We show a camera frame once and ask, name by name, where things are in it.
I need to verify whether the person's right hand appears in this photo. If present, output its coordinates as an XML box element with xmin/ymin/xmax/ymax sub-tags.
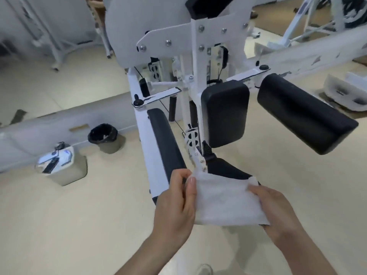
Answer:
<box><xmin>247</xmin><ymin>184</ymin><xmax>305</xmax><ymax>250</ymax></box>

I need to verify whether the person's left hand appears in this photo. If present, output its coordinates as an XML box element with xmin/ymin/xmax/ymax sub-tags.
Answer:
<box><xmin>153</xmin><ymin>168</ymin><xmax>198</xmax><ymax>246</ymax></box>

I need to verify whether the white cleaning wipe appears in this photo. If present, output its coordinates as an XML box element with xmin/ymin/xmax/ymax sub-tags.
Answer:
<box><xmin>190</xmin><ymin>171</ymin><xmax>271</xmax><ymax>226</ymax></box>

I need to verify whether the black padded seat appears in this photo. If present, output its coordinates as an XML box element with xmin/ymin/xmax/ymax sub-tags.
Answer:
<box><xmin>205</xmin><ymin>157</ymin><xmax>261</xmax><ymax>187</ymax></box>

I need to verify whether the black padded arm rest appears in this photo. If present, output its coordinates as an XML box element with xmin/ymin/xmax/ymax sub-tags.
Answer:
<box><xmin>257</xmin><ymin>73</ymin><xmax>359</xmax><ymax>155</ymax></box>
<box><xmin>146</xmin><ymin>108</ymin><xmax>188</xmax><ymax>187</ymax></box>

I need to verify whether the black rectangular chest pad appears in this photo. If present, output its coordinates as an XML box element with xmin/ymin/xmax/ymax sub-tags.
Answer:
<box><xmin>200</xmin><ymin>80</ymin><xmax>250</xmax><ymax>149</ymax></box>

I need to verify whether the blue dotted wet wipes packet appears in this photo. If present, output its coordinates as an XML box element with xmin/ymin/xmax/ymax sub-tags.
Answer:
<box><xmin>58</xmin><ymin>150</ymin><xmax>73</xmax><ymax>165</ymax></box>

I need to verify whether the white gym machine frame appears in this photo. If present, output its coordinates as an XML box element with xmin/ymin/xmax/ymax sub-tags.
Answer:
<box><xmin>103</xmin><ymin>0</ymin><xmax>359</xmax><ymax>207</ymax></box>

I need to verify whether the person's right forearm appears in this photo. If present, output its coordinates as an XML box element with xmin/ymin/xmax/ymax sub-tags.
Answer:
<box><xmin>275</xmin><ymin>230</ymin><xmax>339</xmax><ymax>275</ymax></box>

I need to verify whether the person's left forearm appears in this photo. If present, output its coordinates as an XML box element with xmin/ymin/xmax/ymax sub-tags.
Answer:
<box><xmin>114</xmin><ymin>234</ymin><xmax>185</xmax><ymax>275</ymax></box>

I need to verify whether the trash bin with black bag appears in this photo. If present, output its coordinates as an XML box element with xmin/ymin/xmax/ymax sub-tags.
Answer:
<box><xmin>87</xmin><ymin>123</ymin><xmax>122</xmax><ymax>154</ymax></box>

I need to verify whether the cream white storage box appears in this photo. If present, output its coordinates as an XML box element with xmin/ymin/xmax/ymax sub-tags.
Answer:
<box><xmin>35</xmin><ymin>146</ymin><xmax>88</xmax><ymax>186</ymax></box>

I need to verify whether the small wooden block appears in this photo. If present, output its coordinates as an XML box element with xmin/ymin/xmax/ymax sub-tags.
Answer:
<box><xmin>68</xmin><ymin>123</ymin><xmax>90</xmax><ymax>133</ymax></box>

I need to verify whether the dark water bottle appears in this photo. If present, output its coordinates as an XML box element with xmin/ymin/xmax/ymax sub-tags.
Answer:
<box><xmin>54</xmin><ymin>141</ymin><xmax>71</xmax><ymax>154</ymax></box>

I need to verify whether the black patterned smartphone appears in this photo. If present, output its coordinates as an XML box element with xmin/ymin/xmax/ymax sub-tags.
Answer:
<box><xmin>42</xmin><ymin>158</ymin><xmax>59</xmax><ymax>174</ymax></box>

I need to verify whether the silver blue smartphone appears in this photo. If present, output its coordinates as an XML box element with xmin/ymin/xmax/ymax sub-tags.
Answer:
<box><xmin>38</xmin><ymin>153</ymin><xmax>57</xmax><ymax>165</ymax></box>

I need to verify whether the black square cushion pad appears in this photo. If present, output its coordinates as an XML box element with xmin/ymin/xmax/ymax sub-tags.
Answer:
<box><xmin>185</xmin><ymin>0</ymin><xmax>236</xmax><ymax>20</ymax></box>

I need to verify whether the black foam handle grip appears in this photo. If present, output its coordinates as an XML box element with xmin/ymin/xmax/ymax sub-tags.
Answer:
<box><xmin>169</xmin><ymin>95</ymin><xmax>177</xmax><ymax>122</ymax></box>

